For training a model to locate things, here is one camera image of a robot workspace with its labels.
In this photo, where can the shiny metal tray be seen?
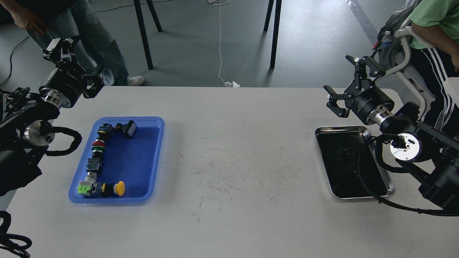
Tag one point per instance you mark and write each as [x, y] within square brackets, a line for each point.
[350, 165]

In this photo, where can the black yellow selector switch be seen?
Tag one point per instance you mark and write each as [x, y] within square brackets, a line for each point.
[105, 132]

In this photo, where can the yellow mushroom push button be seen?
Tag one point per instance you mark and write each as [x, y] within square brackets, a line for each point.
[119, 188]

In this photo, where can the white office chair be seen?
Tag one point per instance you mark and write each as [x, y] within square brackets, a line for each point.
[407, 72]

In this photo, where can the black table leg left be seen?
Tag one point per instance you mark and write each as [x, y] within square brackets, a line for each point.
[142, 29]

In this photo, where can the clear water bottle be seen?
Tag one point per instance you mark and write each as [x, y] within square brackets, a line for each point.
[386, 39]

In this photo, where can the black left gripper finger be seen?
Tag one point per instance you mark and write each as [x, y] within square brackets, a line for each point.
[94, 84]
[61, 50]

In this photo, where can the seated person green shirt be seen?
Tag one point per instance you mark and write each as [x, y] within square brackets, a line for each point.
[437, 22]

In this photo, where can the black table leg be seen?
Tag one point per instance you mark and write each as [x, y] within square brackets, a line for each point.
[276, 5]
[142, 29]

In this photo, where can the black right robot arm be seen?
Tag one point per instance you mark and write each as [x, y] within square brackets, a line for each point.
[406, 144]

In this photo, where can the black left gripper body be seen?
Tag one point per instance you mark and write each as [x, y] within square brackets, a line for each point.
[67, 79]

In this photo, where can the black table leg right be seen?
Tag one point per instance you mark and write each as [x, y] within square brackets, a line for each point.
[276, 5]

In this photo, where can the grey backpack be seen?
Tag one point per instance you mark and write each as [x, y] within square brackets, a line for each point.
[398, 20]

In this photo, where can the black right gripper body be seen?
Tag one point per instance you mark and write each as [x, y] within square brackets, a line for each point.
[371, 105]

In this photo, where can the standing person in jeans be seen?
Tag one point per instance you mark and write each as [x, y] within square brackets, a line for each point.
[45, 20]

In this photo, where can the black rectangular switch part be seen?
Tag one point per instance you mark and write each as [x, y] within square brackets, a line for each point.
[127, 129]

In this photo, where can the red green push button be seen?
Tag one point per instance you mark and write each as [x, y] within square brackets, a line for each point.
[98, 148]

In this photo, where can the green white switch block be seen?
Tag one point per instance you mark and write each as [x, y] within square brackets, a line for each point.
[84, 188]

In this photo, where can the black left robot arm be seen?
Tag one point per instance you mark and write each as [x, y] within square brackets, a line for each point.
[27, 133]

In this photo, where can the blue plastic tray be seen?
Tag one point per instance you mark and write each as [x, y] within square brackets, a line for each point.
[133, 161]

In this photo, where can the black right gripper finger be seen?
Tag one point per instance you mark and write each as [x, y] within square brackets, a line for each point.
[366, 71]
[333, 97]

